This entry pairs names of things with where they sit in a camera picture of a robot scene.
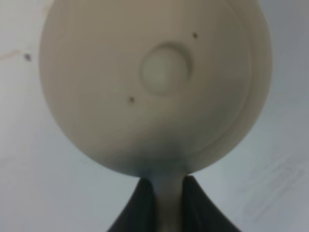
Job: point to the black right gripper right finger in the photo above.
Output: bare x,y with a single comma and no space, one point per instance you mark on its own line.
199,213

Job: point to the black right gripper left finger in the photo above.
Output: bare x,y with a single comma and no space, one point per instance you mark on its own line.
139,215

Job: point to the tan ceramic teapot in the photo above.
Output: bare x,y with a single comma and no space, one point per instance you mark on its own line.
156,88

